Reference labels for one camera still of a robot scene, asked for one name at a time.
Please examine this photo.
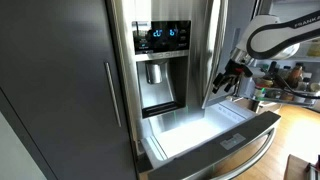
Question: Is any silver drawer handle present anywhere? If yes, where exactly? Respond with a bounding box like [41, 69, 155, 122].
[186, 128, 278, 180]

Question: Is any clear door bin with bottles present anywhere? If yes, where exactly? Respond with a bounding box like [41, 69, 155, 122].
[252, 84, 320, 108]

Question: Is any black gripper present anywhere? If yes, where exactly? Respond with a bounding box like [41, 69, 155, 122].
[212, 59, 254, 95]

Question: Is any dispenser display panel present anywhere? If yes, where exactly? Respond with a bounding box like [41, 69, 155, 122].
[131, 19, 193, 56]

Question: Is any grey tall cabinet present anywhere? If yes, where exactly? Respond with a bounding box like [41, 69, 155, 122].
[0, 0, 138, 180]

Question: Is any slim dark bottle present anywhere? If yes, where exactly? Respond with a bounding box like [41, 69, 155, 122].
[267, 60, 280, 77]

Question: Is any wooden board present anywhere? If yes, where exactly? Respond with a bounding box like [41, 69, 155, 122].
[283, 153, 320, 180]

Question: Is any yellow red food packet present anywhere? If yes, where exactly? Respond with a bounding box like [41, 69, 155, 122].
[256, 77, 275, 93]

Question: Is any silver cabinet handle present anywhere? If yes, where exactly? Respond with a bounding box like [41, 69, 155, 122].
[104, 61, 123, 128]

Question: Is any silver fridge door handle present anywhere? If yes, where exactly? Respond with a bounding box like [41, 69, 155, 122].
[200, 0, 230, 110]

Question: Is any white sticker label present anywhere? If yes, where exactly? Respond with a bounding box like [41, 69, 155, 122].
[219, 132, 247, 151]

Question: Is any dark brown sauce bottle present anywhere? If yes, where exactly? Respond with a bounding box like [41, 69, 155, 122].
[287, 64, 305, 90]

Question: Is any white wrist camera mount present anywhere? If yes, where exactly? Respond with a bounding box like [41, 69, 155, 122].
[238, 66, 265, 100]

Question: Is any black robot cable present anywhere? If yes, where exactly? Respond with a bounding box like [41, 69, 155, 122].
[273, 71, 320, 101]

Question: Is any stainless fridge drawer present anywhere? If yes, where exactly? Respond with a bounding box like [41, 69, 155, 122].
[134, 99, 283, 180]

